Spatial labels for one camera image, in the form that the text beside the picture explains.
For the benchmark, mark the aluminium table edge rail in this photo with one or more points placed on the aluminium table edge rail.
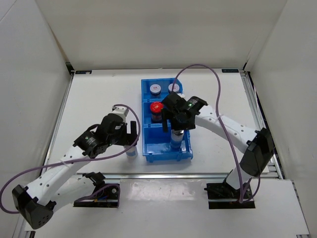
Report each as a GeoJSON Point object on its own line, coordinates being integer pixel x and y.
{"type": "Point", "coordinates": [166, 176]}

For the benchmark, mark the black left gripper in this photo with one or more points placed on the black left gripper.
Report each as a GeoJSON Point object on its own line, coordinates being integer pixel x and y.
{"type": "Point", "coordinates": [128, 139]}

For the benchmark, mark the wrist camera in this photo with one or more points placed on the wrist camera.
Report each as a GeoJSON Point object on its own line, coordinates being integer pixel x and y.
{"type": "Point", "coordinates": [181, 95]}
{"type": "Point", "coordinates": [121, 111]}

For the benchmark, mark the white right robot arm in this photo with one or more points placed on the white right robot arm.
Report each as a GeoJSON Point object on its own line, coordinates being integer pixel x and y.
{"type": "Point", "coordinates": [256, 145]}

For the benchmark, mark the red-lid chili sauce jar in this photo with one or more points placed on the red-lid chili sauce jar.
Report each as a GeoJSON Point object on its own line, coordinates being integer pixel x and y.
{"type": "Point", "coordinates": [155, 109]}

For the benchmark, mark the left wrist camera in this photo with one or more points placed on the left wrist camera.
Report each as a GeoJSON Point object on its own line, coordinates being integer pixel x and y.
{"type": "Point", "coordinates": [121, 111]}

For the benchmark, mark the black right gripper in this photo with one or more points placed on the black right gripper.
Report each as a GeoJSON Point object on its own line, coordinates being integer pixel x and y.
{"type": "Point", "coordinates": [167, 115]}

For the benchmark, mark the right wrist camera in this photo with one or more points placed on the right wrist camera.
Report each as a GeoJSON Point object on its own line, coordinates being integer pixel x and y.
{"type": "Point", "coordinates": [181, 95]}

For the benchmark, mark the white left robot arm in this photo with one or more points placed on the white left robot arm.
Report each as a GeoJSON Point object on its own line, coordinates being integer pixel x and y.
{"type": "Point", "coordinates": [40, 199]}

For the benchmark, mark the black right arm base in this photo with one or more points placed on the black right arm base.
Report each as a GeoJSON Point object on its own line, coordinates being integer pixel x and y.
{"type": "Point", "coordinates": [222, 196]}

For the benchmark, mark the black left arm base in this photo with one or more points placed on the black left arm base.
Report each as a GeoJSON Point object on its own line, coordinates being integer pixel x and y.
{"type": "Point", "coordinates": [107, 198]}

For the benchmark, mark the blue-label white seasoning bottle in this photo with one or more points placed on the blue-label white seasoning bottle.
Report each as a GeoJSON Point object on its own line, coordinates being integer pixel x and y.
{"type": "Point", "coordinates": [131, 153]}

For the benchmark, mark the white-lid dark sauce jar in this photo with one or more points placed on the white-lid dark sauce jar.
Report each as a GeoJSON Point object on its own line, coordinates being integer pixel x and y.
{"type": "Point", "coordinates": [155, 90]}

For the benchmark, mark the blue three-compartment plastic bin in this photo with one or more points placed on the blue three-compartment plastic bin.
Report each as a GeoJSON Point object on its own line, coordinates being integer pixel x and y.
{"type": "Point", "coordinates": [155, 142]}

